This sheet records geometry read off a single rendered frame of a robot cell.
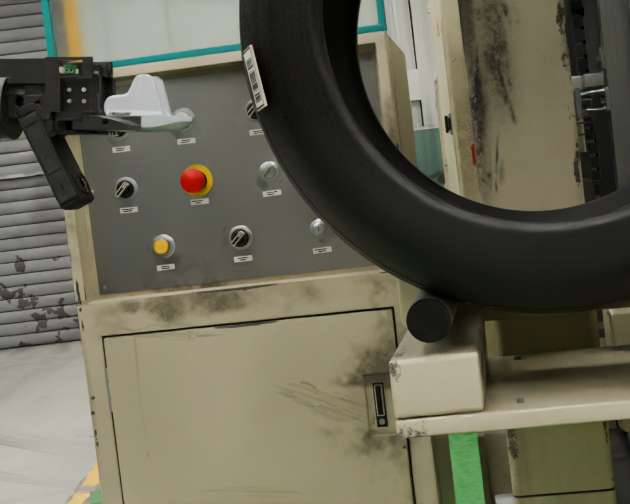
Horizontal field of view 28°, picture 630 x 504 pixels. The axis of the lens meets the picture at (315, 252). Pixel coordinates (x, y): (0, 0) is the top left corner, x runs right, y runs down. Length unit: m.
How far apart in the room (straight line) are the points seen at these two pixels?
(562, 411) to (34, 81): 0.65
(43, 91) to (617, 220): 0.62
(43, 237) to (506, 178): 9.14
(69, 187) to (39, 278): 9.26
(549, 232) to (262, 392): 0.91
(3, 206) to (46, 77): 9.30
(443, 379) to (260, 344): 0.79
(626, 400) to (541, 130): 0.46
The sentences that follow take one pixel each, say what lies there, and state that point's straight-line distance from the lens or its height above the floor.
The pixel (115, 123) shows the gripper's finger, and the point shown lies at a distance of 1.33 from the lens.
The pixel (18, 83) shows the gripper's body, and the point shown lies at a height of 1.19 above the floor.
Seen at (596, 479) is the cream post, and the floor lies 0.64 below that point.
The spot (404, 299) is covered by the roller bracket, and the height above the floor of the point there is 0.89.
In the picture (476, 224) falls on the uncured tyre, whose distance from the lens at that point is 1.18.
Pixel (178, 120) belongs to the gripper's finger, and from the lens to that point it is 1.34.
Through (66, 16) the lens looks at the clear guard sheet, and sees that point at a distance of 2.10.
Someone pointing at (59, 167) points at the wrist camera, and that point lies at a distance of 1.37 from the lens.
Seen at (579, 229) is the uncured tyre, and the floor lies 0.98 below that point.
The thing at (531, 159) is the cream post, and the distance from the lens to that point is 1.59.
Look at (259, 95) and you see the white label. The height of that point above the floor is 1.14.
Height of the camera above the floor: 1.04
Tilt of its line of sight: 3 degrees down
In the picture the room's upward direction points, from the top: 7 degrees counter-clockwise
